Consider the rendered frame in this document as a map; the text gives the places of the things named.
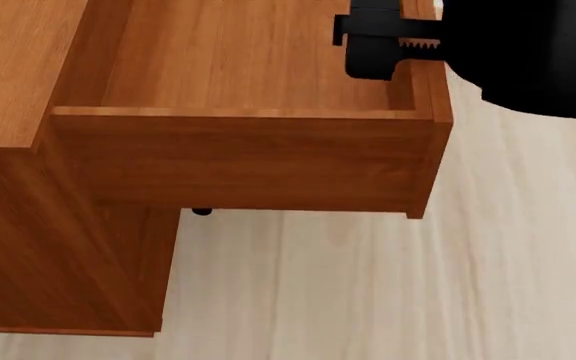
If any brown wooden open drawer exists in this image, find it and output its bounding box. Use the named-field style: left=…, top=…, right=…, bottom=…
left=49, top=0, right=455, bottom=221

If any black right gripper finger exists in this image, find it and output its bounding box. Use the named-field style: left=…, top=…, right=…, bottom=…
left=344, top=0, right=411, bottom=82

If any brown wooden cabinet body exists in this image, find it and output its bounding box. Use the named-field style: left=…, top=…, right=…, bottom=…
left=0, top=0, right=183, bottom=339

